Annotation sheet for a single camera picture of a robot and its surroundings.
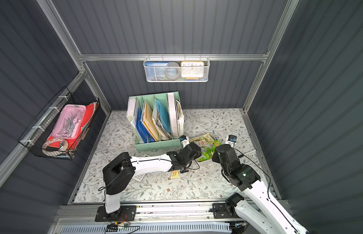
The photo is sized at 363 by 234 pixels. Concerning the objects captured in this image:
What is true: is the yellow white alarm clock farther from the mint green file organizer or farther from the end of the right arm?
the end of the right arm

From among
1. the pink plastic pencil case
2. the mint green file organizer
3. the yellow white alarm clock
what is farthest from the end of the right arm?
the pink plastic pencil case

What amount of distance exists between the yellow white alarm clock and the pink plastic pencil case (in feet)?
1.97

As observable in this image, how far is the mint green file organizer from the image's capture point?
0.85 meters

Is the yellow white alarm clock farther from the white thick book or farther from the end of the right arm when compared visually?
the end of the right arm

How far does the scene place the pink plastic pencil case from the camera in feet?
2.31

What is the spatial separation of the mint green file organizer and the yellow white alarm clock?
5.1 inches

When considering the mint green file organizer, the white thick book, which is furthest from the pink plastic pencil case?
the white thick book

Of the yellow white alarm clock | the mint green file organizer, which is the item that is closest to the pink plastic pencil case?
the mint green file organizer

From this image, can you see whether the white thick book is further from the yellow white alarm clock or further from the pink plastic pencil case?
the pink plastic pencil case

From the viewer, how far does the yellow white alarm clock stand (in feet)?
2.92
